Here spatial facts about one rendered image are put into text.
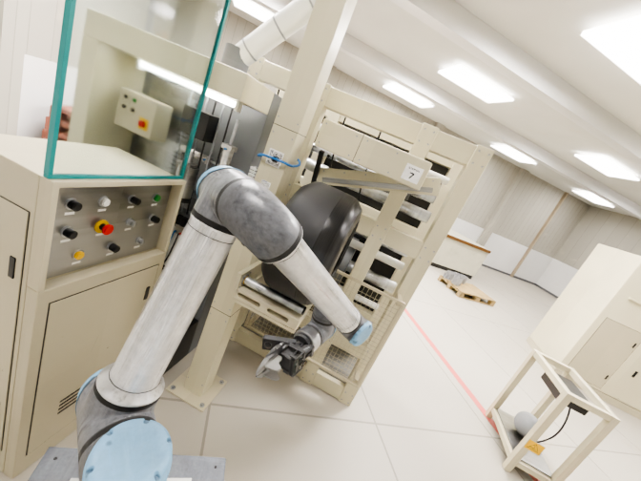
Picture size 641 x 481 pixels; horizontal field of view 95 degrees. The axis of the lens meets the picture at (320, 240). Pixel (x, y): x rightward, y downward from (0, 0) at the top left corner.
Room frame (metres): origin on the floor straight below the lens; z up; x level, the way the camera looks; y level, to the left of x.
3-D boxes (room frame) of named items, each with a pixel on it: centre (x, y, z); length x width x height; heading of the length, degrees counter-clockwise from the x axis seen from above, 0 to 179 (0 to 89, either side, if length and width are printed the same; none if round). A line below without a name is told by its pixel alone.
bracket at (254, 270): (1.48, 0.26, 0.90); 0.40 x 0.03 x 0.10; 172
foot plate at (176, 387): (1.47, 0.34, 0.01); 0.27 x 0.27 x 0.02; 82
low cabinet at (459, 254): (8.85, -3.01, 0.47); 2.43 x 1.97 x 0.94; 19
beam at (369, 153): (1.73, -0.08, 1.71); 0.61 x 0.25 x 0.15; 82
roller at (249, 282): (1.31, 0.10, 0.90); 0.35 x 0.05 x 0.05; 82
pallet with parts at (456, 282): (6.41, -3.45, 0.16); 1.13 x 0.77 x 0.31; 110
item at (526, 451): (2.14, -2.22, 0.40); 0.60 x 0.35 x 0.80; 169
